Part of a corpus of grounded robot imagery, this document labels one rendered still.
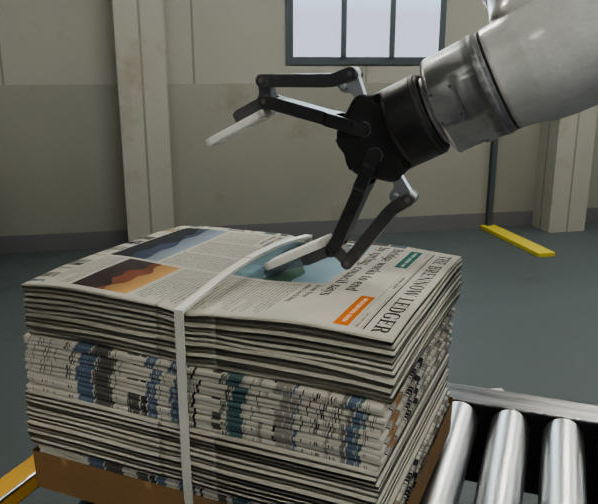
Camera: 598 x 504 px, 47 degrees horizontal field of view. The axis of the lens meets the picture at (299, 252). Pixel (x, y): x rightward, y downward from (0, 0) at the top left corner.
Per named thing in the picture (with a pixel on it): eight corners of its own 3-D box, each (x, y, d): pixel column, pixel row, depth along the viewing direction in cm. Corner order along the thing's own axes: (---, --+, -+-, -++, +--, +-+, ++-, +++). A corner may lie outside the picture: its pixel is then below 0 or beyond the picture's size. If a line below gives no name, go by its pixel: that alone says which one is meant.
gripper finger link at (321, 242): (331, 232, 68) (335, 239, 69) (274, 257, 71) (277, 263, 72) (322, 239, 66) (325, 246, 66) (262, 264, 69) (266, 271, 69)
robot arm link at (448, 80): (515, 135, 54) (446, 165, 57) (522, 125, 63) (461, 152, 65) (469, 28, 54) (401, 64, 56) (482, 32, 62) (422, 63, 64)
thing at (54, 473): (35, 485, 72) (30, 449, 71) (183, 375, 97) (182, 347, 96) (163, 524, 66) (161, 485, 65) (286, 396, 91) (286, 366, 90)
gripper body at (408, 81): (407, 65, 57) (313, 115, 61) (449, 159, 57) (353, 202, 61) (424, 65, 64) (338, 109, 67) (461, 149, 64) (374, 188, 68)
